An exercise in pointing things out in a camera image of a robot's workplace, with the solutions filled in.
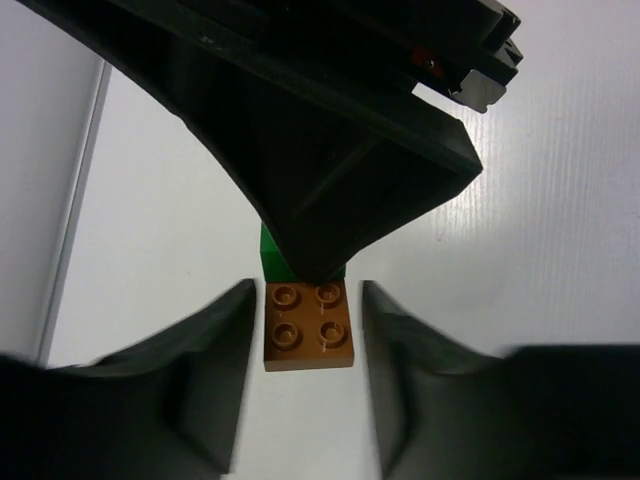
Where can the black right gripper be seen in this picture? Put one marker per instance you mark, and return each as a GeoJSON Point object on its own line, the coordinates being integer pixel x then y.
{"type": "Point", "coordinates": [463, 50]}

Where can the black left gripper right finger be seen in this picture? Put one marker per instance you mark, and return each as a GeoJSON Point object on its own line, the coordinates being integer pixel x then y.
{"type": "Point", "coordinates": [444, 411]}

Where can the aluminium frame rail back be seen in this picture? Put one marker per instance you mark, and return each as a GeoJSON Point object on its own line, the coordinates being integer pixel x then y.
{"type": "Point", "coordinates": [71, 210]}

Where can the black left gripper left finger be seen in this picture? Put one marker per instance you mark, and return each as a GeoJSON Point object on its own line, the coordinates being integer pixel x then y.
{"type": "Point", "coordinates": [166, 407]}

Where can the brown square lego plate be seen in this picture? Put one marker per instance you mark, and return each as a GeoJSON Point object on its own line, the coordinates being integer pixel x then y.
{"type": "Point", "coordinates": [307, 327]}

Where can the green square lego brick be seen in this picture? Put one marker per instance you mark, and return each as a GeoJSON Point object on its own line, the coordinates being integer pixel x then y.
{"type": "Point", "coordinates": [275, 269]}

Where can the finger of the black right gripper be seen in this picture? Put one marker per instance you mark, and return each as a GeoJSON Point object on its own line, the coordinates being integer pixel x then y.
{"type": "Point", "coordinates": [305, 110]}

